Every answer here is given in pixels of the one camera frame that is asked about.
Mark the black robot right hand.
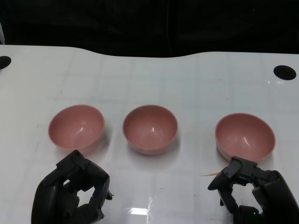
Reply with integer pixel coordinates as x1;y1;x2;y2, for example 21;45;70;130
207;156;299;224

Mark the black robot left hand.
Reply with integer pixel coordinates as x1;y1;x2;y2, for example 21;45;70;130
31;149;115;224

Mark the pink plastic bowl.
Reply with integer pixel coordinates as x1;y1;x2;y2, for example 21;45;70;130
48;104;105;156
122;104;178;156
214;112;276;164

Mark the black round table grommet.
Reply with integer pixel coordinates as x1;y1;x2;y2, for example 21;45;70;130
273;65;297;81
0;56;12;70

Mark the black backdrop cloth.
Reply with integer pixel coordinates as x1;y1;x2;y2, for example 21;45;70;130
0;0;299;58

